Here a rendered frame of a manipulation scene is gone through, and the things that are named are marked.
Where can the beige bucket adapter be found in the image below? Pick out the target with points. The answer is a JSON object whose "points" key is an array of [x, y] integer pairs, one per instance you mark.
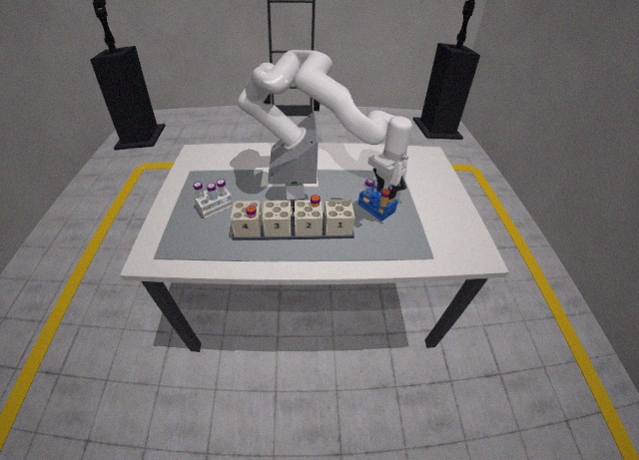
{"points": [[308, 219], [242, 225], [277, 218], [340, 217]]}

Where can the blue tube rack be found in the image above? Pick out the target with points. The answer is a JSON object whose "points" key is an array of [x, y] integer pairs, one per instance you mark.
{"points": [[373, 205]]}

